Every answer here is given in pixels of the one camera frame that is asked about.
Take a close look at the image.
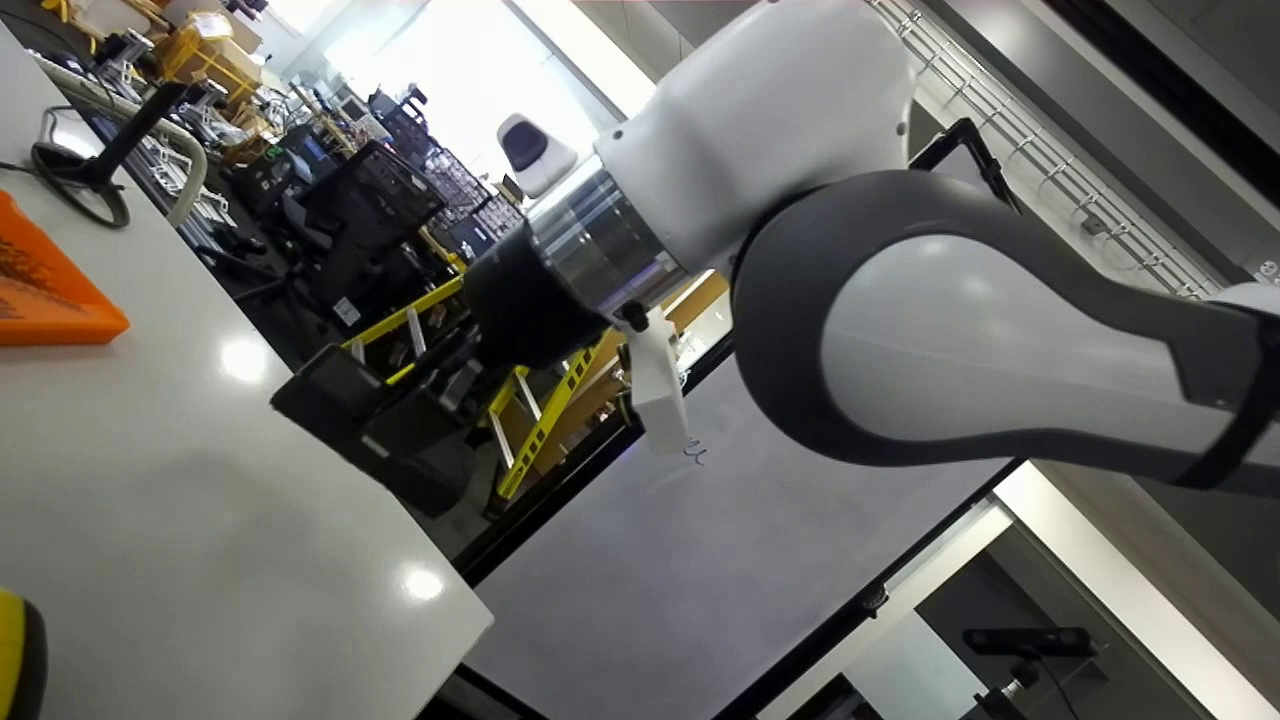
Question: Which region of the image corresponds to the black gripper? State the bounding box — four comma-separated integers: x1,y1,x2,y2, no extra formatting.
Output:
360,234,624,520

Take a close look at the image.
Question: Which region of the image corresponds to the grey hose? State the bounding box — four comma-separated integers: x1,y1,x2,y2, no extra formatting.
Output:
153,115,210,230

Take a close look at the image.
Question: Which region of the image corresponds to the yellow black tape measure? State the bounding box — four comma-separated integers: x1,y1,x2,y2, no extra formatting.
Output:
0,583,50,720

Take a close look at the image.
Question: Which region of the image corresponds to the white table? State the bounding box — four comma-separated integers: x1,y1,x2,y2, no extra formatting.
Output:
0,22,495,720

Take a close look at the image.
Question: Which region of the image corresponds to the black stand with round base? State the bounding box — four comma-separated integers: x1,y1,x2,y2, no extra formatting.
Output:
27,74,193,230

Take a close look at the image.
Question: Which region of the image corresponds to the wooden door frame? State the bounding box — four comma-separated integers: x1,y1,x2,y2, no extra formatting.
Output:
658,267,737,340

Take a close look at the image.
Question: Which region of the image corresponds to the yellow ladder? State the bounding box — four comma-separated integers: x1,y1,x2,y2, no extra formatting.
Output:
339,264,633,507

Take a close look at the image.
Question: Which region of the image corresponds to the whiteboard with black frame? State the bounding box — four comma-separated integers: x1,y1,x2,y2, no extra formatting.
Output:
450,115,1033,720

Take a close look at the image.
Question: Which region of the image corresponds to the yellow machine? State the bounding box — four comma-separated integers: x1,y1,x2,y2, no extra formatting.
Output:
134,8,273,115

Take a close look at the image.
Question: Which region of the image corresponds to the orange plastic tray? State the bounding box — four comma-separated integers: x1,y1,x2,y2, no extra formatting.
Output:
0,187,132,350

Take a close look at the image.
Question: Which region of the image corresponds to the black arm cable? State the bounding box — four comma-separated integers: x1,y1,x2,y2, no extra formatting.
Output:
1173,295,1280,495

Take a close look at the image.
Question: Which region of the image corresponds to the black equipment rack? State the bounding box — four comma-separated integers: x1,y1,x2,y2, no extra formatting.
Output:
297,136,450,291

